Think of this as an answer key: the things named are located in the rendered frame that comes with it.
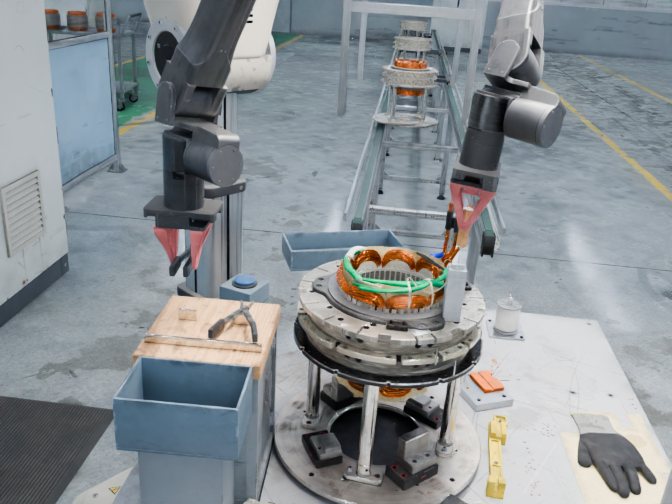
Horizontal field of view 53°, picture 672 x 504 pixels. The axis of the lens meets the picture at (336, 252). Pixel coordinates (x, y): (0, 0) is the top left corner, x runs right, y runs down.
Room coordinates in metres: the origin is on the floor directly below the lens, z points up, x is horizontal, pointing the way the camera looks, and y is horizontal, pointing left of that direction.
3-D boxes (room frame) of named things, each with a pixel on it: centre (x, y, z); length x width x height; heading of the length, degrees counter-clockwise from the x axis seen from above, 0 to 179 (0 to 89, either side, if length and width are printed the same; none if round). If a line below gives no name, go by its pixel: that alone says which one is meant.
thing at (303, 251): (1.36, -0.01, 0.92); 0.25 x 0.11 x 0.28; 106
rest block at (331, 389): (1.15, -0.03, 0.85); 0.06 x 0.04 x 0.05; 131
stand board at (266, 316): (0.95, 0.19, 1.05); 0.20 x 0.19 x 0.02; 177
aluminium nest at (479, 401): (1.24, -0.33, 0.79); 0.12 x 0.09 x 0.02; 20
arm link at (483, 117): (0.97, -0.21, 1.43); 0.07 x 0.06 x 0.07; 46
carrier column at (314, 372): (1.08, 0.02, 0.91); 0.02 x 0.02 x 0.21
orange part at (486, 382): (1.26, -0.34, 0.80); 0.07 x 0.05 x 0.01; 20
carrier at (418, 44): (6.05, -0.53, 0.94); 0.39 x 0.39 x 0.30
